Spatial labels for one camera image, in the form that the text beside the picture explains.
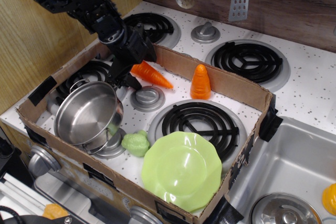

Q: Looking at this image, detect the black burner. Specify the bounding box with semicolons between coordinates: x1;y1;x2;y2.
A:
148;100;247;164
205;39;290;92
124;13;181;49
47;59;112;115

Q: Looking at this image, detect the centre silver stove knob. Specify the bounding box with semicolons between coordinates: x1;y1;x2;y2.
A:
130;86;165;112

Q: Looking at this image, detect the front right black burner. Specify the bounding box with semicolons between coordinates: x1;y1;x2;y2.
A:
148;100;247;164

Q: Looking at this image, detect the back left black burner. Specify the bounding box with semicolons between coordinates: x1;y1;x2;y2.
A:
124;13;181;49

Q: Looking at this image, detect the steel cooking pot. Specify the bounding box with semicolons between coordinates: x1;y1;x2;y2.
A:
54;81;123;155

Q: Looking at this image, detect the lower front silver knob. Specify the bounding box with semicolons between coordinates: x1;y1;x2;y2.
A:
128;206;162;224

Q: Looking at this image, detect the silver sink basin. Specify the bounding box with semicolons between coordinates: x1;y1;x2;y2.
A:
228;117;335;223

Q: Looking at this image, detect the yellow toy in sink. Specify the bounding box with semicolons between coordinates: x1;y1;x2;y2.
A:
322;184;336;216

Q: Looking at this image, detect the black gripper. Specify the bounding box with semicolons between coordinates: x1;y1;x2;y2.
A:
104;23;157;90

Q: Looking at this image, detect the brown cardboard fence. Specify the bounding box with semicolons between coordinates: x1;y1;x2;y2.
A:
17;40;275;223

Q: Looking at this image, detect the light green plastic plate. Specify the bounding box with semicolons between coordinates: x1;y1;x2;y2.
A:
141;132;222;212

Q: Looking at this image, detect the silver stove knob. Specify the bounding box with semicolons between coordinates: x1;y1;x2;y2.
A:
130;86;165;112
191;22;221;44

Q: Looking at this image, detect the small orange carrot cone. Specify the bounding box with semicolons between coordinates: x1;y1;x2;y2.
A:
190;64;211;100

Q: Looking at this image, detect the steel pot lid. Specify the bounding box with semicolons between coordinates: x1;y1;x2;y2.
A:
249;193;322;223

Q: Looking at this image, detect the hanging metal spatula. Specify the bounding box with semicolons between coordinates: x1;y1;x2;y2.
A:
228;0;249;22

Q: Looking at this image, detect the black cable bottom left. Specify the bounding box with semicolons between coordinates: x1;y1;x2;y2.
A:
0;205;24;224

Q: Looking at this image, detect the orange toy carrot green stem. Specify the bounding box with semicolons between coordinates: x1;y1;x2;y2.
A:
131;61;174;89

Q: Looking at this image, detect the back silver stove knob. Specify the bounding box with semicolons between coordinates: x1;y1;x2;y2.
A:
191;22;221;44

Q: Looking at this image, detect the light green toy vegetable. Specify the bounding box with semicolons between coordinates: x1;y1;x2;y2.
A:
121;130;150;157

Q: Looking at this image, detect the front left black burner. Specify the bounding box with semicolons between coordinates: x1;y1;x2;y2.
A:
47;59;112;115

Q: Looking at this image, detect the back right black burner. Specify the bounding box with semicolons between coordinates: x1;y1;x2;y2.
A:
205;39;290;92

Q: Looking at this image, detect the front panel silver knob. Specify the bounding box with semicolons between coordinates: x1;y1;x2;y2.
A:
28;145;61;177

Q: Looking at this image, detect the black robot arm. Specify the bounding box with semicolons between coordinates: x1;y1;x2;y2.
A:
34;0;156;90

